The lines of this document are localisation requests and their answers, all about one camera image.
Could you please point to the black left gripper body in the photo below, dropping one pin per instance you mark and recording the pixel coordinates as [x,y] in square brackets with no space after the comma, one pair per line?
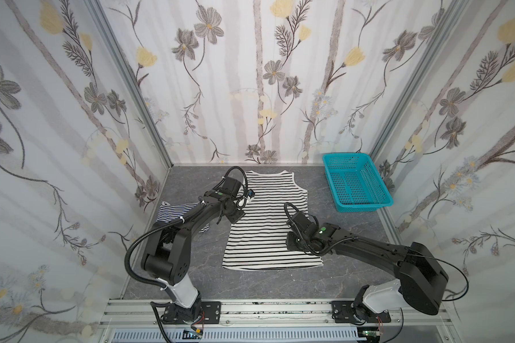
[234,213]

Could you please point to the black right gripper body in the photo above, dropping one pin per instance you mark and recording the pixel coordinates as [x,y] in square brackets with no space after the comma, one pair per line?
[294,241]

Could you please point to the black white striped tank top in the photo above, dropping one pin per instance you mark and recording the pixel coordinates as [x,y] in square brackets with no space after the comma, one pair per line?
[257,242]

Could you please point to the blue white striped tank top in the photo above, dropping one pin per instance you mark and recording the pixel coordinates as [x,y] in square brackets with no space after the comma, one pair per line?
[169,212]

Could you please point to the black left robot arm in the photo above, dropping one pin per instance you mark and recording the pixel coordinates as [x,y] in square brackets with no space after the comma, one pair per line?
[161,257]

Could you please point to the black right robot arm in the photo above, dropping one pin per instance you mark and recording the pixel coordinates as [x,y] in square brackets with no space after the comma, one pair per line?
[419,279]

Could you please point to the teal plastic basket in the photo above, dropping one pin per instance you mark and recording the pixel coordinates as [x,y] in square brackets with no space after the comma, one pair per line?
[355,183]

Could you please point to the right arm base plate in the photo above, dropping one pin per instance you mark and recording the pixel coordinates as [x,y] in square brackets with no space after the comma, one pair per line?
[346,312]

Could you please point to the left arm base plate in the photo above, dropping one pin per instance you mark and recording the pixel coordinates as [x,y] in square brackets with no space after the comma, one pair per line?
[206,312]

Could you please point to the white slotted cable duct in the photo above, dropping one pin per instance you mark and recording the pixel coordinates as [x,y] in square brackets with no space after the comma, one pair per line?
[259,334]

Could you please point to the aluminium mounting rail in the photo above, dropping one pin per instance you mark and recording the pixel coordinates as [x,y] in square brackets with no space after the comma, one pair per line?
[262,313]

